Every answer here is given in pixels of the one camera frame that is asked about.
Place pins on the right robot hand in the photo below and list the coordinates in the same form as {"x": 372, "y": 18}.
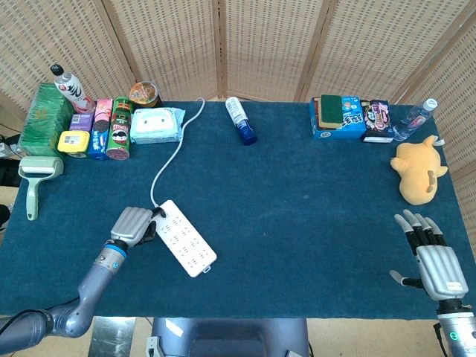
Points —
{"x": 440, "y": 267}

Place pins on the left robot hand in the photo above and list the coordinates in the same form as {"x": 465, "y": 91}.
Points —
{"x": 130, "y": 223}

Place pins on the white power strip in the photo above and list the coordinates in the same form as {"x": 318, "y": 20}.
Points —
{"x": 186, "y": 241}

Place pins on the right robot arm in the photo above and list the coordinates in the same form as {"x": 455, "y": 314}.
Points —
{"x": 459, "y": 334}

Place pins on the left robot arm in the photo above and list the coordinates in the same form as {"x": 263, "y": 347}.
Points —
{"x": 93, "y": 282}

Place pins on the blue Oreo cookie box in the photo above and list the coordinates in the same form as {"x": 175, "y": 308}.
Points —
{"x": 97, "y": 145}

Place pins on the green Pringles can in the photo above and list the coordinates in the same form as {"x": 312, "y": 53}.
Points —
{"x": 119, "y": 134}

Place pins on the yellow lidded box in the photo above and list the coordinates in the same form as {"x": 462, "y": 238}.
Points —
{"x": 73, "y": 143}

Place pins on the light blue wet wipes pack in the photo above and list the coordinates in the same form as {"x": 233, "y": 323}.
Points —
{"x": 154, "y": 124}

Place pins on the yellow plush toy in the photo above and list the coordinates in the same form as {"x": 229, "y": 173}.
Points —
{"x": 416, "y": 167}

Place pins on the light green lint roller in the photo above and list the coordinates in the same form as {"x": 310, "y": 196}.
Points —
{"x": 39, "y": 167}

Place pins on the pink cookie box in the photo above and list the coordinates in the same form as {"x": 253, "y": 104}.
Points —
{"x": 102, "y": 113}

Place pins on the purple small box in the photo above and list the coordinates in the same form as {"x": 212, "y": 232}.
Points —
{"x": 81, "y": 121}

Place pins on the shiny metal plate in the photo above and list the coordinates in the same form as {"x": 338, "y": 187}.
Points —
{"x": 111, "y": 338}

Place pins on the instant noodle cup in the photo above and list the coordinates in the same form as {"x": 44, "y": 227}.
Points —
{"x": 145, "y": 93}

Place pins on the green tea box stack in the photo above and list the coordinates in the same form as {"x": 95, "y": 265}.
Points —
{"x": 42, "y": 119}

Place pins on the white red drink bottle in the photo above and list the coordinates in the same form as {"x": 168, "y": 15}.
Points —
{"x": 72, "y": 91}

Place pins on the clear water bottle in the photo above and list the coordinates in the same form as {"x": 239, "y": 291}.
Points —
{"x": 413, "y": 122}

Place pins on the dark blue table cloth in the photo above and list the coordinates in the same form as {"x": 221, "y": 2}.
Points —
{"x": 297, "y": 223}

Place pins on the grey blue robot torso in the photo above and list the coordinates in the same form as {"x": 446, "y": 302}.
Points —
{"x": 230, "y": 334}

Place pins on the white bottle with blue cap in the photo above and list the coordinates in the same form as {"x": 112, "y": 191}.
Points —
{"x": 241, "y": 119}

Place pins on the black snack bag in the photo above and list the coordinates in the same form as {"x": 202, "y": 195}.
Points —
{"x": 377, "y": 117}

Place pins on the blue cardboard snack box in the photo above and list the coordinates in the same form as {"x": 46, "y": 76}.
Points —
{"x": 351, "y": 124}

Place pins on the green yellow sponge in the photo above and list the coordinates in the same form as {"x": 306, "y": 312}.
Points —
{"x": 332, "y": 108}

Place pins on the brown scouring pad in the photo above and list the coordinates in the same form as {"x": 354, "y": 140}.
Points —
{"x": 318, "y": 111}

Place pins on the woven folding screen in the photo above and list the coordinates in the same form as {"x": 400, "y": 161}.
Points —
{"x": 267, "y": 44}

